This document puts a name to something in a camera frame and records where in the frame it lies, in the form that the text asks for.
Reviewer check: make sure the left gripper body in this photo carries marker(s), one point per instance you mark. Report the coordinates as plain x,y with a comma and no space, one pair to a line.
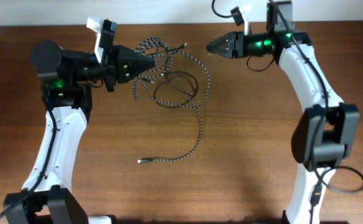
112,68

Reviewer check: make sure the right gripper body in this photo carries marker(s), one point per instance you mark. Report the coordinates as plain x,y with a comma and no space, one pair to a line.
245,45

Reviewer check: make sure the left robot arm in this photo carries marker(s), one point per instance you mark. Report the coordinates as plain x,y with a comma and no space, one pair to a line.
66,77

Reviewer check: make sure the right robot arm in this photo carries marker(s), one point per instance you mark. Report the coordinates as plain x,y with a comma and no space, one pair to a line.
326,130

